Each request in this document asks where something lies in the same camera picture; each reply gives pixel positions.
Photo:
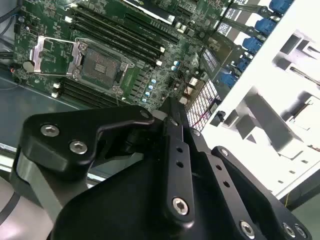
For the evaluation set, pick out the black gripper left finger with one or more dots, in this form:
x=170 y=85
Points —
x=57 y=140

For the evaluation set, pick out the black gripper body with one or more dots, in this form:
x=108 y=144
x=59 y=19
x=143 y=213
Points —
x=120 y=212

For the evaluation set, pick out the metal socket cover frame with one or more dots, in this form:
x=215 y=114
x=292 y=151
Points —
x=37 y=53

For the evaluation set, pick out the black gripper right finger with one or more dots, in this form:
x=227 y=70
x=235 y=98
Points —
x=225 y=185

